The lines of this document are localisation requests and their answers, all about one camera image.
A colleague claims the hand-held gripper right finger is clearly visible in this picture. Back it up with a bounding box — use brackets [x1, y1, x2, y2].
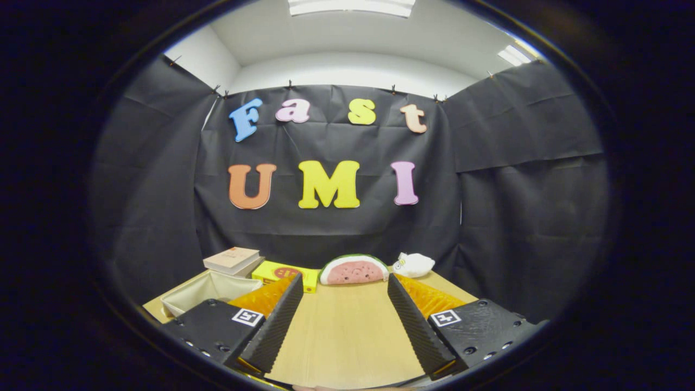
[387, 273, 548, 381]

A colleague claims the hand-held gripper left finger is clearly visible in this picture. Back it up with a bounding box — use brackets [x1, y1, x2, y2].
[161, 273, 305, 376]

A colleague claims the cream fabric storage box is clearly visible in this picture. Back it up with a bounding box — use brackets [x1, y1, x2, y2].
[161, 270, 264, 318]

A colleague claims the yellow book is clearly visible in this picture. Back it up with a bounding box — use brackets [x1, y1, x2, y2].
[251, 261, 321, 294]

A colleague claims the white plush toy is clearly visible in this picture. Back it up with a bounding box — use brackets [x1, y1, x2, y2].
[392, 252, 435, 279]

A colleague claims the white book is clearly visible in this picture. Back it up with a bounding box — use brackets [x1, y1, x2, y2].
[217, 256, 265, 278]

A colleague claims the watermelon slice plush toy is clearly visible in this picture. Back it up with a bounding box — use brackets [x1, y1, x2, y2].
[319, 254, 389, 286]

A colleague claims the black backdrop cloth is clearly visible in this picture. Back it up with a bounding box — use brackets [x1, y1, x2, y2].
[90, 54, 611, 325]

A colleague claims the small ceiling light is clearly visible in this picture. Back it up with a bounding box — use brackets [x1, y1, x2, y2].
[497, 45, 533, 67]

